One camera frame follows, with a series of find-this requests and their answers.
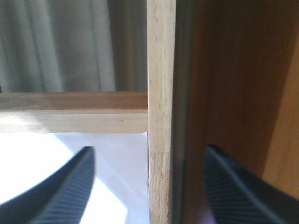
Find grey curtain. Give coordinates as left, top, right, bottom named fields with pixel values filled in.
left=0, top=0, right=147, bottom=93

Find white paper sheets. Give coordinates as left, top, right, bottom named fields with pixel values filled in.
left=0, top=133, right=150, bottom=224

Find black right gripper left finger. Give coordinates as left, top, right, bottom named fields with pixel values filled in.
left=0, top=147, right=95, bottom=224

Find wooden shelf unit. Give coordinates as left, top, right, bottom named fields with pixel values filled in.
left=0, top=0, right=299, bottom=224

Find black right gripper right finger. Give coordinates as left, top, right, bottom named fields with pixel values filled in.
left=203, top=145, right=299, bottom=224

